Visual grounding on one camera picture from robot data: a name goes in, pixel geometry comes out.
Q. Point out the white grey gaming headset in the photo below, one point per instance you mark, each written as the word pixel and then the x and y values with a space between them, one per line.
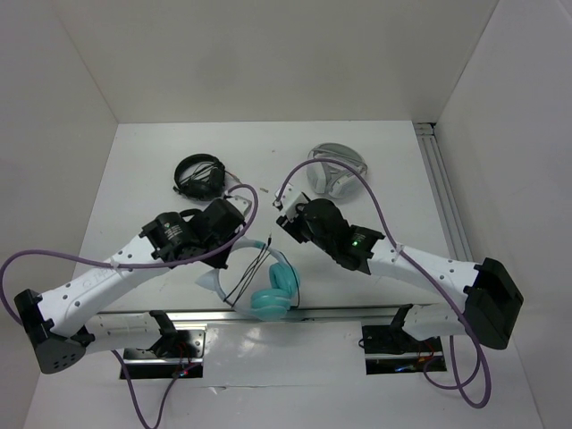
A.
pixel 333 180

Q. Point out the aluminium front rail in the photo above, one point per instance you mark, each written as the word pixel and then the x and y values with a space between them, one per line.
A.
pixel 316 314

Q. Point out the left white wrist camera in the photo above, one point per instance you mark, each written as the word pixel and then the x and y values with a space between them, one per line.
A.
pixel 243 205

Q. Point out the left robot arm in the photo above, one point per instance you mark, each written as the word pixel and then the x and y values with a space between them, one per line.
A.
pixel 69 322

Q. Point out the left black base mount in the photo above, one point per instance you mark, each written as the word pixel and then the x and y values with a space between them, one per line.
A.
pixel 184 360

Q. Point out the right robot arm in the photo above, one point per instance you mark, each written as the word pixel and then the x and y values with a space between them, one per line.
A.
pixel 479 298

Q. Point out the white cover plate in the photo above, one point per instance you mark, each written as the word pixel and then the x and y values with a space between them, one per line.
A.
pixel 283 354

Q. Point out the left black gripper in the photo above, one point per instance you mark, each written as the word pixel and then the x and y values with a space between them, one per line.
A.
pixel 218 260

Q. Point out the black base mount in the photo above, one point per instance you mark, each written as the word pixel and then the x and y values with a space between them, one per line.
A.
pixel 184 360
pixel 391 352

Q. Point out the teal white cat-ear headphones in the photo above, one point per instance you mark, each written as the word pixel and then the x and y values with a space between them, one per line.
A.
pixel 270 280

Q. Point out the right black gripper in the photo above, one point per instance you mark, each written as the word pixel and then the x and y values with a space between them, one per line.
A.
pixel 291 228

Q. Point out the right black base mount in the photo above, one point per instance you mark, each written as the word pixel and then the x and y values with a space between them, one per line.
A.
pixel 391 352

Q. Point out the aluminium side rail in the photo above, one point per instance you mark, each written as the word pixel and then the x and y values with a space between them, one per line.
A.
pixel 455 234

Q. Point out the black headphones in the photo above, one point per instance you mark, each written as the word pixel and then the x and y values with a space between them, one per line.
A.
pixel 201 177

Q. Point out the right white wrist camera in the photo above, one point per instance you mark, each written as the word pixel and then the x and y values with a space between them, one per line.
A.
pixel 290 201

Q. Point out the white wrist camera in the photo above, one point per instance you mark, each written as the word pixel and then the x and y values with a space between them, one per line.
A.
pixel 243 205
pixel 290 201

